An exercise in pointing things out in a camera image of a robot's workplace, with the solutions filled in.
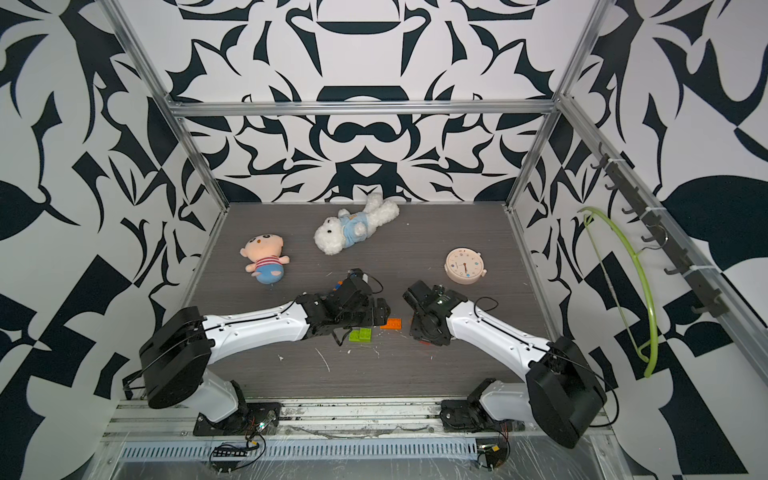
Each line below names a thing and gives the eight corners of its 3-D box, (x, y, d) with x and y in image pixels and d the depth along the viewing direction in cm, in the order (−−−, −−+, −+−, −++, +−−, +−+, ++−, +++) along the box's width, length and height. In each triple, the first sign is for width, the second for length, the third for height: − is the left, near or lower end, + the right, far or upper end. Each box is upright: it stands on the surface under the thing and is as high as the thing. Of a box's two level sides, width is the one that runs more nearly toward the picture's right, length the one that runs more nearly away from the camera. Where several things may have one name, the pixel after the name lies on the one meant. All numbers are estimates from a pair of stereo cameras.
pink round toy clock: (446, 284, 101) (449, 277, 98) (442, 254, 109) (444, 247, 106) (485, 284, 101) (488, 277, 98) (478, 254, 109) (481, 247, 106)
